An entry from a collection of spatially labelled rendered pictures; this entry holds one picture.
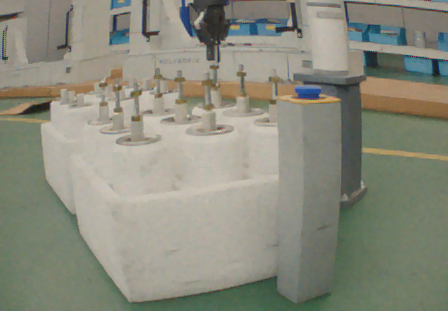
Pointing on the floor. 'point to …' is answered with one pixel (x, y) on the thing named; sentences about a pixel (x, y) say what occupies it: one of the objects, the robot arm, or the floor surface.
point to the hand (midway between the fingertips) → (213, 54)
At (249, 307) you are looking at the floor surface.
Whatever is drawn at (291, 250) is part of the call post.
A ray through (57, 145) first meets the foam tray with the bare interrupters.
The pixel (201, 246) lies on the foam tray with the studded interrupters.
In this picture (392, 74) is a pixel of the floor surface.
